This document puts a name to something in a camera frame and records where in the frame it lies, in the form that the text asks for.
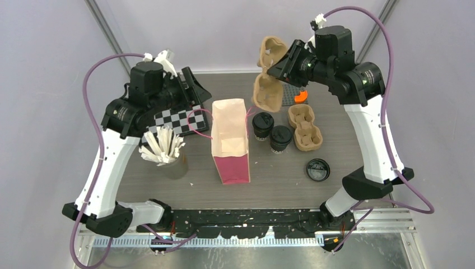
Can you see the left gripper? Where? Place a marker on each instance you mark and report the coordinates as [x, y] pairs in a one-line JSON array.
[[187, 98]]

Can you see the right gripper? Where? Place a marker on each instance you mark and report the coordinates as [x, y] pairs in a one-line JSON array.
[[280, 69]]

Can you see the paper cakes gift bag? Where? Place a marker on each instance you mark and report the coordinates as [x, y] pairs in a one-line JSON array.
[[229, 140]]

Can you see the black plastic cup lid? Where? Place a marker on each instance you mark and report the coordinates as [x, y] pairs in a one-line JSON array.
[[263, 121]]

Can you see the black paper coffee cup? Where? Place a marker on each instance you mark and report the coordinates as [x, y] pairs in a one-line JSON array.
[[261, 135]]

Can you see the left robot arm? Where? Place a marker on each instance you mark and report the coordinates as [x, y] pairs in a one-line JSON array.
[[151, 90]]

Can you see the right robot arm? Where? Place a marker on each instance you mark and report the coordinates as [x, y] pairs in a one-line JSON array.
[[330, 60]]

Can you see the grey lego baseplate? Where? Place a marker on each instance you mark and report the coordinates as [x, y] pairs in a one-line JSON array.
[[289, 92]]

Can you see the black white chessboard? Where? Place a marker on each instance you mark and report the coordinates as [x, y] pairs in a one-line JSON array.
[[181, 122]]

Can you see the orange plastic piece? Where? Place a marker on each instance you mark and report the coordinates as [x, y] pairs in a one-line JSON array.
[[301, 97]]

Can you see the brown cardboard cup carrier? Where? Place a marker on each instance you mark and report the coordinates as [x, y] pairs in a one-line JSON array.
[[307, 136]]

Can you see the silver tin can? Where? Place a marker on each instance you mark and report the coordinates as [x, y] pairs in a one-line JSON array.
[[177, 169]]

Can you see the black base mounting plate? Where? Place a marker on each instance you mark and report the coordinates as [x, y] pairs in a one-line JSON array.
[[253, 223]]

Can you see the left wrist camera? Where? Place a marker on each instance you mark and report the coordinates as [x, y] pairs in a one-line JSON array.
[[164, 58]]

